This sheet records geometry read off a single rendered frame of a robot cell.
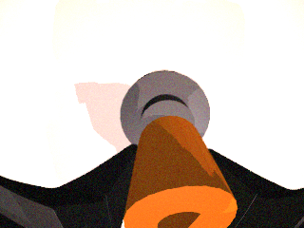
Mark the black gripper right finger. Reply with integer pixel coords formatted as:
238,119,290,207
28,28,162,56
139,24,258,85
208,148,304,228

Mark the orange knob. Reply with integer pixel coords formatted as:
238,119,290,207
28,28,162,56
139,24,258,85
123,117,238,228

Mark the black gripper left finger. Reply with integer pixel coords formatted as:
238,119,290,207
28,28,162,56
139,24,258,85
0,143,138,228

